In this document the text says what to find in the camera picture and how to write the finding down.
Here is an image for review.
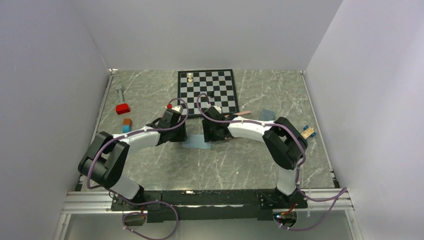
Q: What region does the small blue cleaning cloth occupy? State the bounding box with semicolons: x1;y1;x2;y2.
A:
181;134;212;149

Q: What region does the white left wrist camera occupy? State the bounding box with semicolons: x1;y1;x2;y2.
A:
166;103;184;115

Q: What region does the aluminium frame rail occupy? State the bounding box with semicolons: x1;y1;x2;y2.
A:
61;191;113;214

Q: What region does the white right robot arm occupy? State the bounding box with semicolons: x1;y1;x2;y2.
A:
202;106;308;208

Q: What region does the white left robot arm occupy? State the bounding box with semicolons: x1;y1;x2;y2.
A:
78;105;188;210

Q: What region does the black and white chessboard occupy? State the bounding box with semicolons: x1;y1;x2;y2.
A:
177;69;240;118

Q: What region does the grey glasses case green lining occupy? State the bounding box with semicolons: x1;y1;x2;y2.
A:
258;109;275;122

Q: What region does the pink glasses case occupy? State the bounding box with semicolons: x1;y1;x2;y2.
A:
224;110;252;140

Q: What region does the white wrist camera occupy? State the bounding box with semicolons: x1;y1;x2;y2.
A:
166;103;184;115
211;105;223;114

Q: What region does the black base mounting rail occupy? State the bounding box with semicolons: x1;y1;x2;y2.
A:
111;188;308;223

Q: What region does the orange and blue toy block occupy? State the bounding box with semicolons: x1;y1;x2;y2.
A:
122;118;133;133

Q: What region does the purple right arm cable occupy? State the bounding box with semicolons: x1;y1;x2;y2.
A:
196;93;349;232

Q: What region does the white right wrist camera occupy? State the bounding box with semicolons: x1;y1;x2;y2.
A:
211;105;223;114

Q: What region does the grey toy hammer red head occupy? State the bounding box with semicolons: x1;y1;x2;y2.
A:
115;84;131;115

